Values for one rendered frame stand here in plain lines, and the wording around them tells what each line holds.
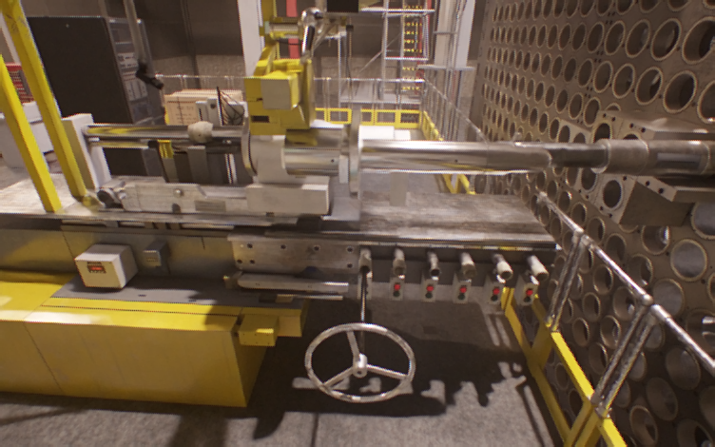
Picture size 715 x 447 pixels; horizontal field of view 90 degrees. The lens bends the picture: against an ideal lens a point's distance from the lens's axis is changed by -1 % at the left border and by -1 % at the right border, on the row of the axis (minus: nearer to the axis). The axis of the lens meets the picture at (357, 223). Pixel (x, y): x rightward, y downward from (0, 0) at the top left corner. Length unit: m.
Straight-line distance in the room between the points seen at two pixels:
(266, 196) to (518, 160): 1.15
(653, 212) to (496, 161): 1.38
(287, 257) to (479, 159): 1.12
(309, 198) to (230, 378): 1.07
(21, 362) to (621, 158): 3.34
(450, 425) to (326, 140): 1.66
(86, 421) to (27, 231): 1.12
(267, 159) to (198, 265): 0.81
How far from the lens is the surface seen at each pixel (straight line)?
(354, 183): 1.42
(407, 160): 1.51
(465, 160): 1.55
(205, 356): 2.13
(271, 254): 2.05
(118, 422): 2.58
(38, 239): 2.76
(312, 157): 1.50
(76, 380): 2.71
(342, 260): 1.99
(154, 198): 2.26
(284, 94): 1.27
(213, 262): 2.24
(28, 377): 2.88
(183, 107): 7.77
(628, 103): 3.43
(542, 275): 2.01
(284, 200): 1.81
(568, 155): 2.09
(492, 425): 2.37
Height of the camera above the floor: 1.89
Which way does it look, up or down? 28 degrees down
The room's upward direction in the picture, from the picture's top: 1 degrees clockwise
